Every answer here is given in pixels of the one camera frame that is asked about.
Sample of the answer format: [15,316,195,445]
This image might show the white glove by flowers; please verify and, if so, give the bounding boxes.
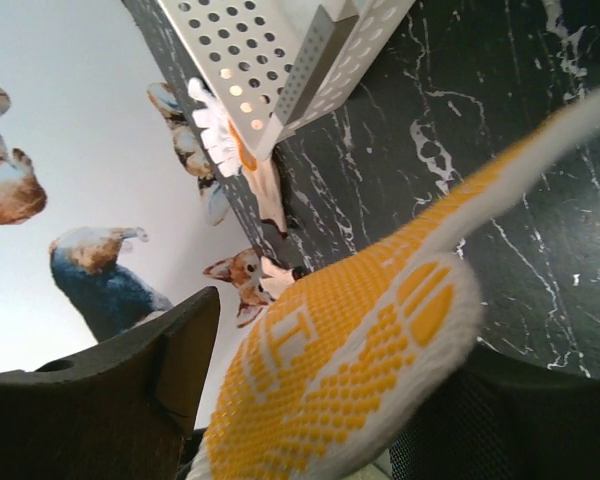
[188,77,288,239]

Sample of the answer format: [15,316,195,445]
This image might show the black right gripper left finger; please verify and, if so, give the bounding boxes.
[0,287,220,479]

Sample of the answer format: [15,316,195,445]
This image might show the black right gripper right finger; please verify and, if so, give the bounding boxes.
[389,346,600,480]

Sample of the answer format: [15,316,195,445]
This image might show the white perforated storage basket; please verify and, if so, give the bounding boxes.
[159,0,413,160]

